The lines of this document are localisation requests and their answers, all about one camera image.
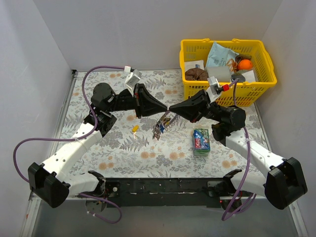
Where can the green sponge pack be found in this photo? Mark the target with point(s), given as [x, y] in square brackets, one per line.
[201, 143]

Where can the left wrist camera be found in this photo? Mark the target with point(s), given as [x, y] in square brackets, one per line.
[131, 80]

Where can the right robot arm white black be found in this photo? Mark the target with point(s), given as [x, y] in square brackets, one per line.
[283, 179]

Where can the floral table mat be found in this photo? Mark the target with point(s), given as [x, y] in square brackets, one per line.
[122, 154]

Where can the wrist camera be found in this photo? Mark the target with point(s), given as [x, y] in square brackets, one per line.
[131, 80]
[215, 90]

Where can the yellow plastic basket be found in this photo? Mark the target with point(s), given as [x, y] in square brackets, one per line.
[201, 59]

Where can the orange fruit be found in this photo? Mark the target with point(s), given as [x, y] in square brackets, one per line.
[245, 64]

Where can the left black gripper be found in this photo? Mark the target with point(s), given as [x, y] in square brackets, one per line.
[138, 101]

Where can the brown round item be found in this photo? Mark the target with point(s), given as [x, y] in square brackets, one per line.
[196, 74]

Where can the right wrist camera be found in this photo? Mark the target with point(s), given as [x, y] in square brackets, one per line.
[215, 90]

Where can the light blue pouch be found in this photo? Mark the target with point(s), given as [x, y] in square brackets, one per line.
[219, 55]

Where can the grey box in basket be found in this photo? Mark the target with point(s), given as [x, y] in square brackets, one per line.
[221, 73]

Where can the white paper in basket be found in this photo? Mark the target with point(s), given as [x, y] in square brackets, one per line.
[194, 64]

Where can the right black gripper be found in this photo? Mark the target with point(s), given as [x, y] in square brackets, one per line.
[199, 106]

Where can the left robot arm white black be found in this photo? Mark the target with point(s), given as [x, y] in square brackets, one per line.
[51, 181]

